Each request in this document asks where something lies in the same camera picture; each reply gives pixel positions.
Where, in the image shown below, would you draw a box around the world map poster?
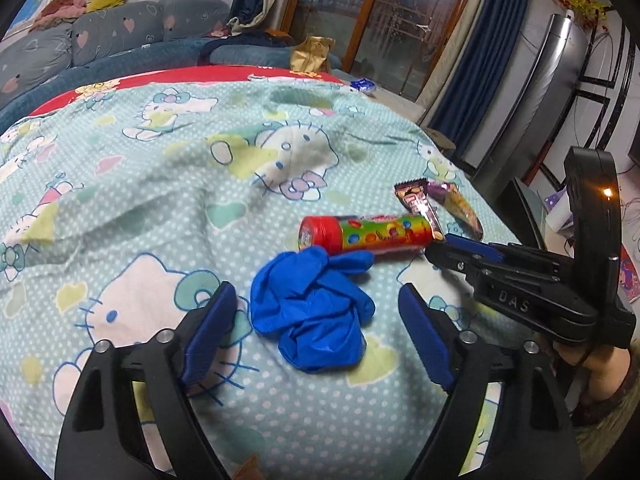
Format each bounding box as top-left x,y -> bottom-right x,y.
9,0 -> 57,32

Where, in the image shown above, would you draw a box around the black line wall decor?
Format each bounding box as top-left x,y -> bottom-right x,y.
519,24 -> 640,187

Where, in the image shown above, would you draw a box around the purple box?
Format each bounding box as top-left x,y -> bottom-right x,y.
544,187 -> 571,212

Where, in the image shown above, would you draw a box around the yellow flower branches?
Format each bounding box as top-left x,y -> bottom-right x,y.
547,0 -> 614,29

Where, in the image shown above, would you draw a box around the shiny purple candy wrapper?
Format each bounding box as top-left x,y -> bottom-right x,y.
425,181 -> 485,241

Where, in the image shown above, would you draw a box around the gold paper bag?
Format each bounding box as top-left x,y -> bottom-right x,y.
291,35 -> 335,75

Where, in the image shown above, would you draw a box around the wooden framed glass door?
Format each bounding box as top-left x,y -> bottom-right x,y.
279,0 -> 484,102

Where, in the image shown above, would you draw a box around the dark stool with cardboard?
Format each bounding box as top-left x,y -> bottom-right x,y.
427,127 -> 469,162

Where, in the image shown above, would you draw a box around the cat print teal blanket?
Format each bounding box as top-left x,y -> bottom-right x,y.
0,76 -> 547,480

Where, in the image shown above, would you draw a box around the blue sofa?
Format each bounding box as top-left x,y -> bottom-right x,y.
0,0 -> 347,122

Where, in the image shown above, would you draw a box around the colourful booklet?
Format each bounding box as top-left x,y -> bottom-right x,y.
619,254 -> 640,307

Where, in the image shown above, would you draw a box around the grey standing air conditioner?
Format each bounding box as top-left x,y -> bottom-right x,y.
469,12 -> 589,202

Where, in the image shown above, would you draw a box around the person's right forearm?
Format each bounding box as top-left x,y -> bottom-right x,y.
570,375 -> 634,429

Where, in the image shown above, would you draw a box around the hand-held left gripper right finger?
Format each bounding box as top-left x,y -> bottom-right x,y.
398,282 -> 584,480

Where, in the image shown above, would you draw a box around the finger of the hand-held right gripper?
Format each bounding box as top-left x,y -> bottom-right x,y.
423,245 -> 489,284
443,233 -> 557,274

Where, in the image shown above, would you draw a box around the pile of clothes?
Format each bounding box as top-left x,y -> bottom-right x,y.
34,0 -> 92,29

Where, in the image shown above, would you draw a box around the blue rubber glove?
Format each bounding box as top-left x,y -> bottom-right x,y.
249,248 -> 377,374

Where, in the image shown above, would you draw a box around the brown purple candy wrapper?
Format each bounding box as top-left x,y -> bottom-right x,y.
393,179 -> 446,242

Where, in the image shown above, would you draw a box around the grey heart print cushion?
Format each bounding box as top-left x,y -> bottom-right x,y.
69,0 -> 166,69
159,0 -> 231,41
0,22 -> 74,97

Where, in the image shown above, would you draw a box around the dark cloth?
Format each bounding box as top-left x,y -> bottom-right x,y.
229,29 -> 297,49

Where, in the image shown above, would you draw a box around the white box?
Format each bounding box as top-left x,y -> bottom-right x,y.
547,195 -> 577,234

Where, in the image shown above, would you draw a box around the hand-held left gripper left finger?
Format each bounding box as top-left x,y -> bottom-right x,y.
54,281 -> 238,480

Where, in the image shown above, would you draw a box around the red bed sheet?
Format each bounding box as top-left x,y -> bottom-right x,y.
29,64 -> 349,117

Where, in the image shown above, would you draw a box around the person's right hand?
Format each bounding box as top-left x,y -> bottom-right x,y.
552,342 -> 632,406

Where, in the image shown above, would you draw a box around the red candy tube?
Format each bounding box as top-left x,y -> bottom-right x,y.
298,213 -> 435,256

